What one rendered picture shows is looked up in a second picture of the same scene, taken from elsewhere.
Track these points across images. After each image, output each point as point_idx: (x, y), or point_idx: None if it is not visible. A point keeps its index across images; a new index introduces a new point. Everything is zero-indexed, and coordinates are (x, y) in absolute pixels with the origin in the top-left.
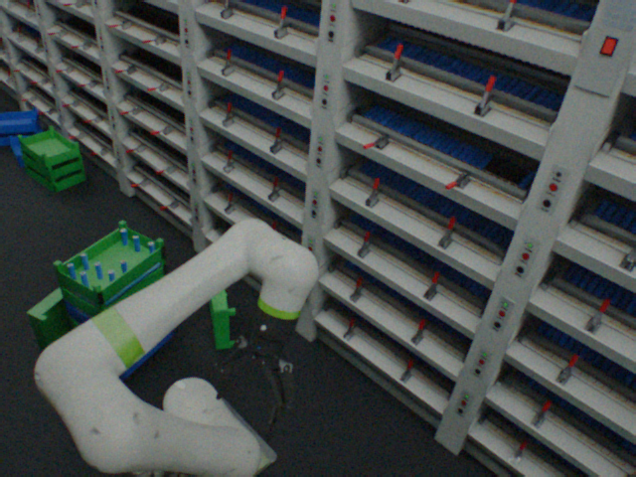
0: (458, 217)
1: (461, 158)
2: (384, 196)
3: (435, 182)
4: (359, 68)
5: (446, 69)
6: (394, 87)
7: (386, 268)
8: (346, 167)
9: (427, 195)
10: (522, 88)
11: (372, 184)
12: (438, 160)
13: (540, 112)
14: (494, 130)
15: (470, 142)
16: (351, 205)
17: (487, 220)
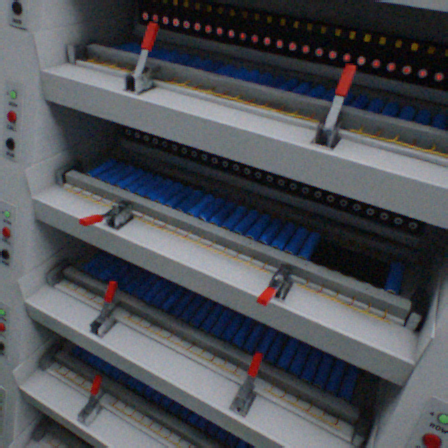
0: (258, 345)
1: (268, 242)
2: (125, 313)
3: (226, 288)
4: (73, 74)
5: (238, 78)
6: (141, 104)
7: (131, 442)
8: (60, 264)
9: (201, 308)
10: (381, 110)
11: (104, 292)
12: (227, 246)
13: (445, 140)
14: (360, 175)
15: (274, 216)
16: (65, 332)
17: (307, 348)
